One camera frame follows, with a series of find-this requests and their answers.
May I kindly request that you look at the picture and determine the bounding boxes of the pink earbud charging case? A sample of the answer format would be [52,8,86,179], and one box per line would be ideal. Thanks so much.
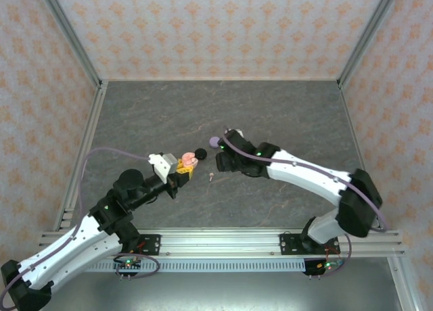
[181,151,200,168]

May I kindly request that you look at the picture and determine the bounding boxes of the small circuit board with LED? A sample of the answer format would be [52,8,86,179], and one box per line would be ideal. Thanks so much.
[304,258,342,277]
[113,256,143,272]

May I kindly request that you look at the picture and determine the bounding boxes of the grey metal panel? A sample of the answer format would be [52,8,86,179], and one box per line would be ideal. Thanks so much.
[37,272,403,311]

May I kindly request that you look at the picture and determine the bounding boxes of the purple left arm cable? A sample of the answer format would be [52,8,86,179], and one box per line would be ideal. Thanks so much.
[0,147,160,310]

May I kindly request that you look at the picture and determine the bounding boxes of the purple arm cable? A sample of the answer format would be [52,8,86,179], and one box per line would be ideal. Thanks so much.
[221,126,390,278]
[0,147,160,310]

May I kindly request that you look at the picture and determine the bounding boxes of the aluminium table side rail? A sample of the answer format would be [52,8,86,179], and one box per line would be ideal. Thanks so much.
[53,80,109,231]
[338,80,386,231]

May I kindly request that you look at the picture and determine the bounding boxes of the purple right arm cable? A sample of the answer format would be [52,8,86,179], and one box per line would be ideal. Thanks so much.
[221,126,390,278]

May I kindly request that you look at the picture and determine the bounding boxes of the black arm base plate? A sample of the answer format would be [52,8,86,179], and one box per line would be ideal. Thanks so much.
[137,234,162,257]
[279,232,340,257]

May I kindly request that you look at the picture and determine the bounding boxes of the long aluminium base rail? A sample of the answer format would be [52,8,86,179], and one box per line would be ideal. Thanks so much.
[40,226,406,258]

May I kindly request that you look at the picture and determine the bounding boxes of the slotted grey cable duct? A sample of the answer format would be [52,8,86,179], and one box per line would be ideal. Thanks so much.
[84,258,305,273]

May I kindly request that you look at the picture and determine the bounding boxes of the aluminium frame post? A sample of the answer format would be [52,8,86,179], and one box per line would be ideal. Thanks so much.
[338,0,402,89]
[35,0,104,89]

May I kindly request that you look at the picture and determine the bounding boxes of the aluminium frame rail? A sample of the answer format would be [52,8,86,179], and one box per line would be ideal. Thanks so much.
[387,256,420,311]

